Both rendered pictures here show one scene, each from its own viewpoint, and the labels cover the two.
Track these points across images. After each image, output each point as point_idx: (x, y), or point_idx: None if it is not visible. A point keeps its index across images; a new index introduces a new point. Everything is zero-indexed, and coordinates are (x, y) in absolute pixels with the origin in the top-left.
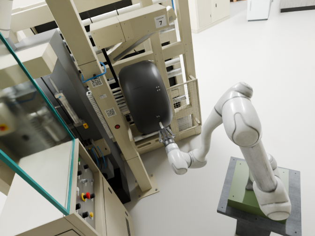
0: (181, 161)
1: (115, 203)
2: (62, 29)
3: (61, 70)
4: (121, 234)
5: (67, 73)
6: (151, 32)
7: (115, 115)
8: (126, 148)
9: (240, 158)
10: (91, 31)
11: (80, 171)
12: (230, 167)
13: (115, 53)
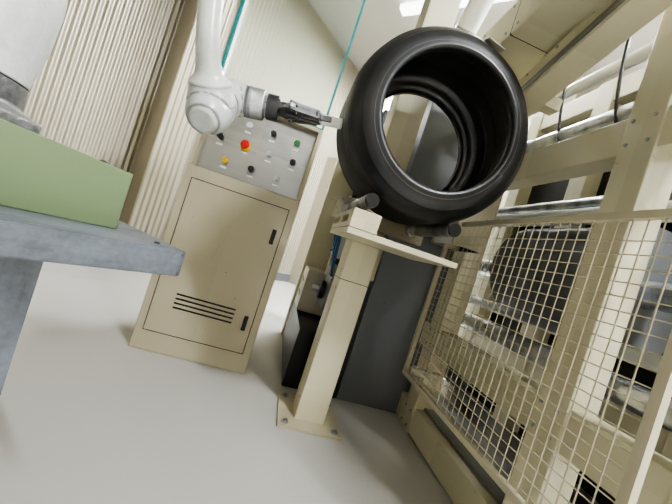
0: None
1: (251, 252)
2: (423, 4)
3: (429, 106)
4: (200, 253)
5: (432, 115)
6: None
7: None
8: (348, 240)
9: (130, 241)
10: (484, 34)
11: (274, 131)
12: (137, 232)
13: None
